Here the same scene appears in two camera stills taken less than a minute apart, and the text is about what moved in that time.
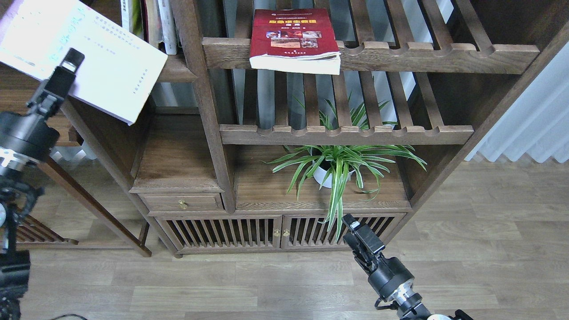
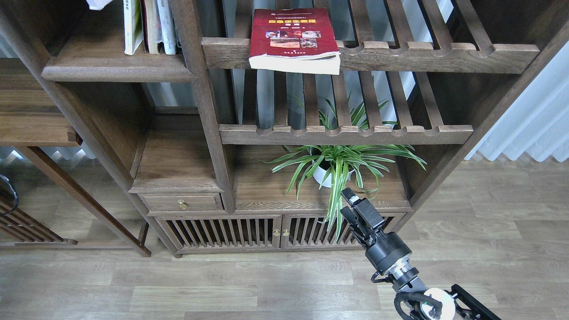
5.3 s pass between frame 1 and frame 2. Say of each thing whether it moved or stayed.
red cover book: stayed
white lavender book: moved
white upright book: stayed
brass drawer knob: stayed
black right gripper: moved
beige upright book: stayed
